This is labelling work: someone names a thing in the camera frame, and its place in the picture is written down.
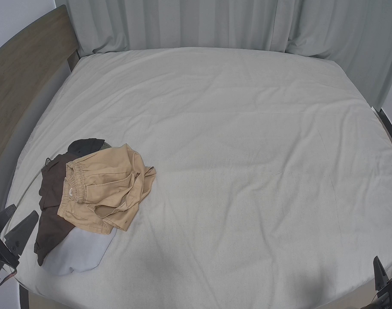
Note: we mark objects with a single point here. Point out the tan shorts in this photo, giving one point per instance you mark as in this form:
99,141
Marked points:
112,185

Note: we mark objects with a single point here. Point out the bed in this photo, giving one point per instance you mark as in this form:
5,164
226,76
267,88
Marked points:
231,140

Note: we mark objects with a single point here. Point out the brown garment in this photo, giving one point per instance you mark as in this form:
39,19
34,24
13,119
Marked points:
51,211

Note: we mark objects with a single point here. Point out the white garment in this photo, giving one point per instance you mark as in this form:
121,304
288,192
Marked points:
80,253

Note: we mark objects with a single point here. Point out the black garment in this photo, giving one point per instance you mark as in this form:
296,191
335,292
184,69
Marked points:
85,146

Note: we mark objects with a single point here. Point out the green garment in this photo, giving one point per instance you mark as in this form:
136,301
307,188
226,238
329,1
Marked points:
105,145

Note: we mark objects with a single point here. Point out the pale green curtain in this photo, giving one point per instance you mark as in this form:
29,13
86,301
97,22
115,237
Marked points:
170,11
344,27

